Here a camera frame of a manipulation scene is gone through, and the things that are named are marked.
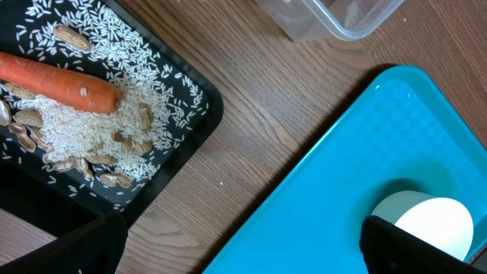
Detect pile of peanuts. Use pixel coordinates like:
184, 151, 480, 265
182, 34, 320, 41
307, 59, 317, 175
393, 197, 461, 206
1, 24, 163, 188

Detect black plastic tray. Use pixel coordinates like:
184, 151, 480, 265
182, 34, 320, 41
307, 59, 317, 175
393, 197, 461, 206
1, 0, 224, 237

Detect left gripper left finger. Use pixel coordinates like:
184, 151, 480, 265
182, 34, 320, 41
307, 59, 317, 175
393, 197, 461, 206
1, 212, 128, 274

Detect clear plastic bin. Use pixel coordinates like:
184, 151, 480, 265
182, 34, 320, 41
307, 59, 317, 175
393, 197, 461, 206
256, 0, 404, 41

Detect teal serving tray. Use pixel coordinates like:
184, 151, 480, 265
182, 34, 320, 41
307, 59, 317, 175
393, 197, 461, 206
206, 65, 486, 273

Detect orange carrot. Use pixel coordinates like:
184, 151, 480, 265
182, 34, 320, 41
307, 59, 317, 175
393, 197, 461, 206
1, 52, 121, 113

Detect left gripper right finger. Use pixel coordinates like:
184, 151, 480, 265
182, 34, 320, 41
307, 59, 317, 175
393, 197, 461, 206
359, 215, 486, 274

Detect spilled white rice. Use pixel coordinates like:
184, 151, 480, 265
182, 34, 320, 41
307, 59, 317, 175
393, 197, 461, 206
1, 0, 210, 211

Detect white bowl with rice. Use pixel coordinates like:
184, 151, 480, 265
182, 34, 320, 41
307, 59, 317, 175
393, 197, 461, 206
371, 190, 474, 260

